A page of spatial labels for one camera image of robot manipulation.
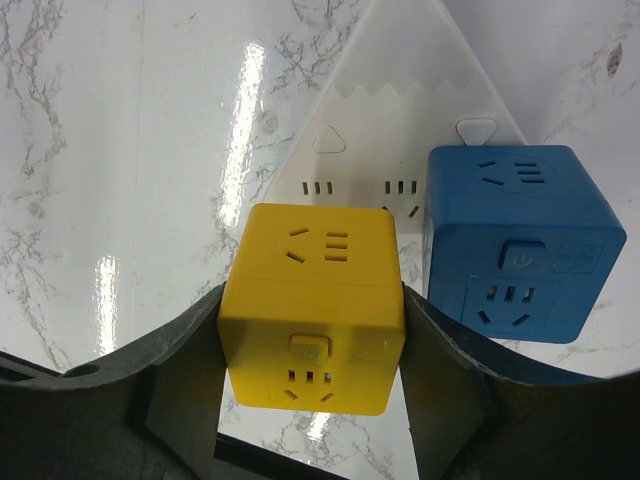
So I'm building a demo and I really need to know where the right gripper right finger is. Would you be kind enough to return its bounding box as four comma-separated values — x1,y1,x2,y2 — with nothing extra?
400,288,639,479

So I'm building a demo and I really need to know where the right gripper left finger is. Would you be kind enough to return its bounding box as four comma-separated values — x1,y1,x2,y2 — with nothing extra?
1,286,226,479

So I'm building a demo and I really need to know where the blue cube socket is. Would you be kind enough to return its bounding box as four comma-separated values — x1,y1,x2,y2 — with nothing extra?
424,145,627,344

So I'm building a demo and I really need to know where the yellow cube socket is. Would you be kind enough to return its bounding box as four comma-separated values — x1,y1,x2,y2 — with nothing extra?
217,203,406,416

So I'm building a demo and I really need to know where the white triangular power strip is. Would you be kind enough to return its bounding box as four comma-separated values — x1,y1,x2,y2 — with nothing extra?
266,1,524,235

